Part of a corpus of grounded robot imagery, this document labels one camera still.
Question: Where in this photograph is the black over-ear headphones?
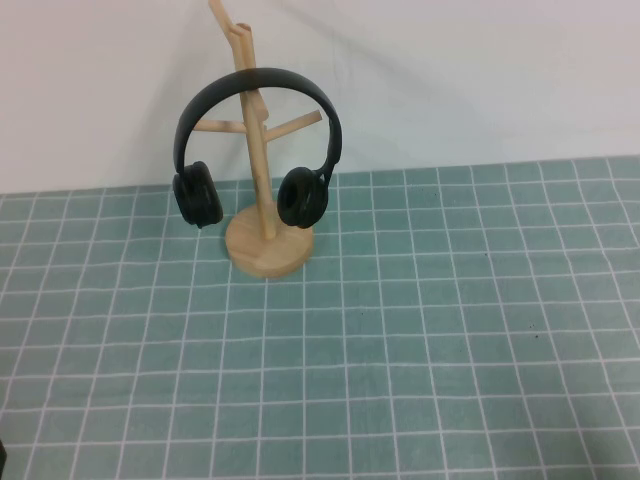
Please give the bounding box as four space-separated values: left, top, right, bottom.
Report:
172 66 342 230

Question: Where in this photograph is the wooden branch headphone stand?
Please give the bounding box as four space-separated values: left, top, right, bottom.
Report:
192 0 324 280

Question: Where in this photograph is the green white grid tablecloth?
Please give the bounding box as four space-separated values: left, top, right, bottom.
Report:
0 155 640 480

